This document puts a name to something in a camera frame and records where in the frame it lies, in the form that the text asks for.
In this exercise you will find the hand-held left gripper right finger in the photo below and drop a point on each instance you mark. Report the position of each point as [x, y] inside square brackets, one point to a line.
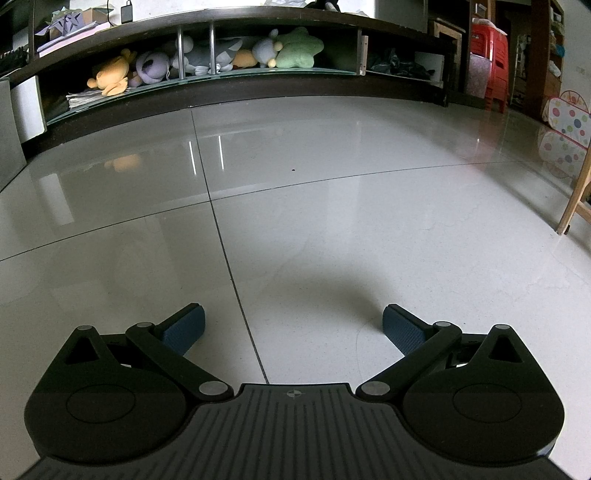
[402, 328]

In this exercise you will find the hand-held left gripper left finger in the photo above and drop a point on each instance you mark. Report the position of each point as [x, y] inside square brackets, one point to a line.
[184, 327]

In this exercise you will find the wooden shoe rack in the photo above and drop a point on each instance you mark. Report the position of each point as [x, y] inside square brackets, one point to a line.
[575, 203]

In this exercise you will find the stack of magazines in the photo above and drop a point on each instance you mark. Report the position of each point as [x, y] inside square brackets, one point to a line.
[85, 99]

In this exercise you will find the white panel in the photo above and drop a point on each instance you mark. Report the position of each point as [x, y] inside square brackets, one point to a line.
[9, 147]

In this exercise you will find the dark TV cabinet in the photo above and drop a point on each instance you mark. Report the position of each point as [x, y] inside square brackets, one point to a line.
[277, 85]

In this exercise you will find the black plastic bag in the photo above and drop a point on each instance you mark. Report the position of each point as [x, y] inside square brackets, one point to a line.
[401, 69]

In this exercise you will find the purple plush toy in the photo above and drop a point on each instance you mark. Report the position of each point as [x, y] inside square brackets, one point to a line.
[150, 67]

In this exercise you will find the yellow plush toy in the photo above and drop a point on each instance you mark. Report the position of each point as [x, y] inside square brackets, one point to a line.
[113, 74]

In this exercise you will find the polka dot play tent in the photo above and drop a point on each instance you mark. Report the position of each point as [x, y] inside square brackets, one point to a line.
[572, 120]

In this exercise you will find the pale grey plush toy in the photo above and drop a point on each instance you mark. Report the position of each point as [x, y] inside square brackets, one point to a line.
[198, 57]

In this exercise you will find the striped grey plush toy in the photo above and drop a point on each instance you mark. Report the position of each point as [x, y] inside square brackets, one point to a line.
[228, 53]

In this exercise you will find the stack of red plastic stools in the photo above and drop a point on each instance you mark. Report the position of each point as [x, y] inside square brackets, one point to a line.
[494, 55]

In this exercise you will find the blue-grey plush toy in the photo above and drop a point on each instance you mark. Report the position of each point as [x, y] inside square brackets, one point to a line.
[265, 50]

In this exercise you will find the small wooden table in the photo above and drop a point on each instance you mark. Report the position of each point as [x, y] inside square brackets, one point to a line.
[450, 30]

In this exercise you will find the wooden shelf unit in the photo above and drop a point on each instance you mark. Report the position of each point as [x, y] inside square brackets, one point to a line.
[538, 46]

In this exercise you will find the pile of papers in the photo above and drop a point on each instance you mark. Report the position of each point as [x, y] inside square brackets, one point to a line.
[69, 34]

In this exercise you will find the black power adapter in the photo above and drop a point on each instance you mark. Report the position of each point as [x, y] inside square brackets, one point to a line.
[127, 13]

